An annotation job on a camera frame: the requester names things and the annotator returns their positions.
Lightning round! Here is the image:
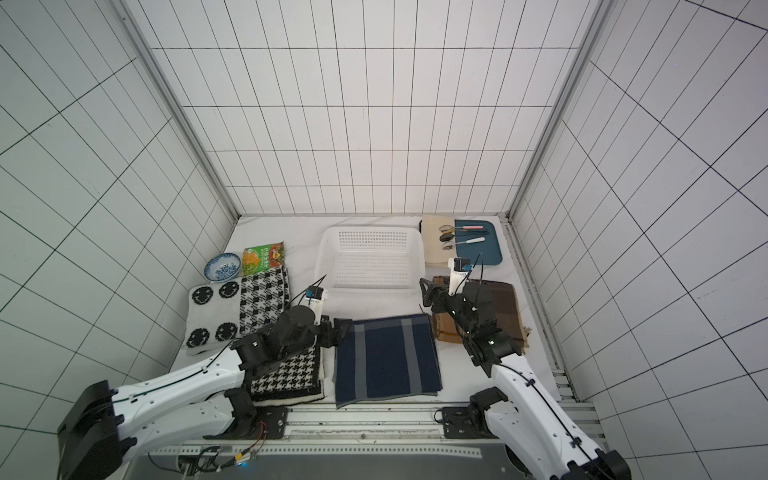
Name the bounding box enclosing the black white houndstooth scarf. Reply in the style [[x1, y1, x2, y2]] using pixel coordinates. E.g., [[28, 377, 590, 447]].
[[250, 346, 325, 407]]

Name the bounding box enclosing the navy grey striped scarf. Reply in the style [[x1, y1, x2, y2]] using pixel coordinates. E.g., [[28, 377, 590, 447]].
[[334, 314, 442, 408]]

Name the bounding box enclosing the brown plaid scarf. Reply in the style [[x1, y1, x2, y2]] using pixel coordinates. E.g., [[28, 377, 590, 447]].
[[430, 281, 531, 354]]

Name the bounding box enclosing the smiley face checked scarf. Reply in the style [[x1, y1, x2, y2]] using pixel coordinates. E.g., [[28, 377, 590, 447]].
[[182, 266, 290, 357]]

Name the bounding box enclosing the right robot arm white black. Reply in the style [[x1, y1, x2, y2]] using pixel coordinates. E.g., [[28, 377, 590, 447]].
[[419, 278, 632, 479]]

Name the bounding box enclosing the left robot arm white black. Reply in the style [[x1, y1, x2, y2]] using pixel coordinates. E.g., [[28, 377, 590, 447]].
[[57, 306, 353, 479]]

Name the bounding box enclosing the beige folded cloth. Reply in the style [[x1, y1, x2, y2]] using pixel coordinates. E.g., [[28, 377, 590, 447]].
[[420, 215, 455, 268]]

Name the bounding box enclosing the white plastic basket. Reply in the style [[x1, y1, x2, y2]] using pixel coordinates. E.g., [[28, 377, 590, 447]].
[[315, 226, 426, 303]]

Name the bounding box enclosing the teal tray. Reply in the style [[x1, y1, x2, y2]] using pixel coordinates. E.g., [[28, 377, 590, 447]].
[[455, 220, 503, 266]]

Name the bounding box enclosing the green snack packet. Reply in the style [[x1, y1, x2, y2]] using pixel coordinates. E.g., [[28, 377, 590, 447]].
[[242, 242, 285, 276]]

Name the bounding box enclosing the blue white ceramic bowl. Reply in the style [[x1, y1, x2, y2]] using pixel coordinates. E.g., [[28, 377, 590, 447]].
[[203, 252, 242, 283]]

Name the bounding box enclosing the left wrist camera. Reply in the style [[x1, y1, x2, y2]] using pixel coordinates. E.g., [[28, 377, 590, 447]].
[[305, 286, 327, 325]]

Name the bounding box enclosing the white handled spoon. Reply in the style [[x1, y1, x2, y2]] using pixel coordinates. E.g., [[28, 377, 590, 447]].
[[441, 236, 486, 250]]

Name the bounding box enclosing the black handled spoon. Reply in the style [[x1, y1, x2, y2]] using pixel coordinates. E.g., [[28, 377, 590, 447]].
[[439, 230, 488, 242]]

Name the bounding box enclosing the red handled spoon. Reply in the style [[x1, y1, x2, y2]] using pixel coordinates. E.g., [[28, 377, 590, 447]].
[[439, 225, 485, 234]]

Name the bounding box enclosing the aluminium mounting rail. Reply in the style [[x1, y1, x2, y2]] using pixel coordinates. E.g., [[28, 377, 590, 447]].
[[107, 368, 619, 480]]

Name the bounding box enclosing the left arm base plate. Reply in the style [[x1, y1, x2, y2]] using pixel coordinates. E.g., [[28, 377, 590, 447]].
[[203, 407, 288, 442]]

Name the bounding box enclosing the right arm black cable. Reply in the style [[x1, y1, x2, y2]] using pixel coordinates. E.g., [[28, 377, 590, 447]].
[[497, 359, 601, 469]]

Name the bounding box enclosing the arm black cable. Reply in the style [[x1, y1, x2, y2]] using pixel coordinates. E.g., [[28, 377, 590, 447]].
[[497, 359, 601, 469], [146, 341, 265, 476]]

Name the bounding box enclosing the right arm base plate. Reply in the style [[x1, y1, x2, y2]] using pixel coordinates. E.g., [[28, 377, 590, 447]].
[[434, 405, 495, 440]]

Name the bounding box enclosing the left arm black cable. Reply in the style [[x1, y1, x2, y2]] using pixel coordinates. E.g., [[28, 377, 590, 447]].
[[146, 341, 265, 476]]

